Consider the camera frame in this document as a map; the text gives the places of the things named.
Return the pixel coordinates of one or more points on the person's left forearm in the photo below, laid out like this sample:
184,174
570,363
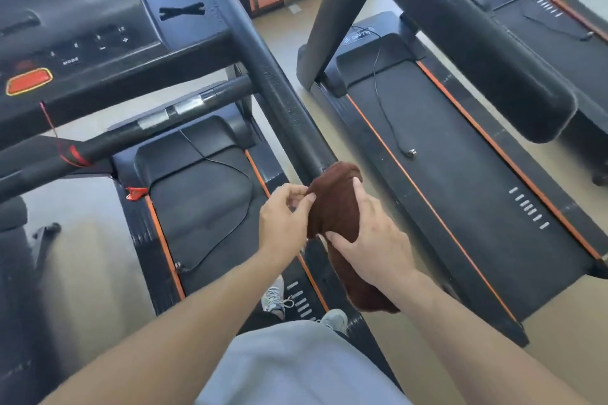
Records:
180,343

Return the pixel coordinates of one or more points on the person's left hand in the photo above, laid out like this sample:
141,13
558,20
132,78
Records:
280,229

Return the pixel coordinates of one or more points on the brown microfibre cloth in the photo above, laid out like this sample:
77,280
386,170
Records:
332,200

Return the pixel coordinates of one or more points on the person's grey shoe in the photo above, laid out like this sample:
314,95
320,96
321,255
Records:
275,298
336,320

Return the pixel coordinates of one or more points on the person's left grey shoe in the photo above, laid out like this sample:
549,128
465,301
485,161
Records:
275,298

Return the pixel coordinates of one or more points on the person's grey shirt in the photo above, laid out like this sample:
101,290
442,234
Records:
294,366

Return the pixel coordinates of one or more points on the person's right grey shoe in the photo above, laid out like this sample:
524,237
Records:
336,320

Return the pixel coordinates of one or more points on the person's right hand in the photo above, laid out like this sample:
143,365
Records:
385,253

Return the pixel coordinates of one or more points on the person's right forearm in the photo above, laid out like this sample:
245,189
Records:
475,352

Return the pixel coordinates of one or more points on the grey metal floor bracket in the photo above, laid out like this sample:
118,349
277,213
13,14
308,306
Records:
295,8

